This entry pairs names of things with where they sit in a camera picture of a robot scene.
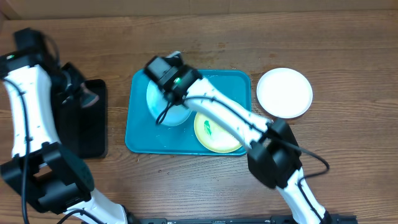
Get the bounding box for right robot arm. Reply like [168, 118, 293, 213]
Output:
[154, 65, 332, 223]

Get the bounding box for teal plastic tray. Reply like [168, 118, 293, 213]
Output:
[125, 70, 251, 156]

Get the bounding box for black plastic tray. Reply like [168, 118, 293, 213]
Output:
[51, 79, 108, 159]

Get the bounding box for yellow-green plate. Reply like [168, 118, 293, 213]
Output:
[193, 113, 242, 154]

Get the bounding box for white plate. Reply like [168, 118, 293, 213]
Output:
[256, 68, 313, 119]

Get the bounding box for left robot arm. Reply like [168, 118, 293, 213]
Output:
[1, 49, 138, 223]

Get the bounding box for light blue plate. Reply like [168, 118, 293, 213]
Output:
[146, 80, 192, 126]

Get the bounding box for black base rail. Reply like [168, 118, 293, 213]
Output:
[136, 214, 358, 224]

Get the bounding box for dark bow-shaped sponge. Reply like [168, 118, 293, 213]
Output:
[80, 83, 99, 108]

